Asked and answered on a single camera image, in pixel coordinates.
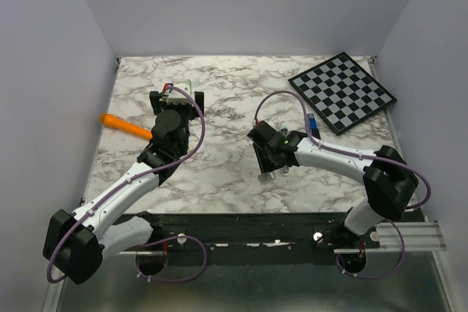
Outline silver staple strips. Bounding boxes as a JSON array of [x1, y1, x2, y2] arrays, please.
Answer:
[[258, 172, 276, 183]]

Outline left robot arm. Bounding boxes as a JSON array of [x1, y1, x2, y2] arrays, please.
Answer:
[[42, 85, 205, 284]]

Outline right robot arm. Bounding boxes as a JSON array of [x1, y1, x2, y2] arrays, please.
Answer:
[[248, 121, 418, 248]]

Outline orange marker pen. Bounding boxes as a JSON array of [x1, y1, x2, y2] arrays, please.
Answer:
[[99, 113, 152, 140]]

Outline black grey checkerboard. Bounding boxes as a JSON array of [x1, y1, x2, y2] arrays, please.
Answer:
[[288, 52, 397, 135]]

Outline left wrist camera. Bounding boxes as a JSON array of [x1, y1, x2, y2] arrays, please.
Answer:
[[165, 79, 192, 104]]

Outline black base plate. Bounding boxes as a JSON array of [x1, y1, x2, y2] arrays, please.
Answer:
[[75, 211, 429, 267]]

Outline aluminium rail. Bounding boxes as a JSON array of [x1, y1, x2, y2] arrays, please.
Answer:
[[98, 218, 446, 259]]

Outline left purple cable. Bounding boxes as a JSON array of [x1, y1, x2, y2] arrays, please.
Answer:
[[46, 85, 208, 284]]

